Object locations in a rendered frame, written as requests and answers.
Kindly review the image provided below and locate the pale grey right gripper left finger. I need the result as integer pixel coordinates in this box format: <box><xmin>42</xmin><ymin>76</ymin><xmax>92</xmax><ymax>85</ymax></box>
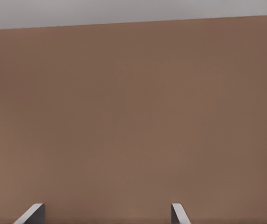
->
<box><xmin>13</xmin><ymin>203</ymin><xmax>46</xmax><ymax>224</ymax></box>

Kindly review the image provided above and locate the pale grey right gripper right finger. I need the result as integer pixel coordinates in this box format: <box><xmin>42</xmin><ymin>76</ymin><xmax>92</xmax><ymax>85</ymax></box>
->
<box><xmin>171</xmin><ymin>203</ymin><xmax>191</xmax><ymax>224</ymax></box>

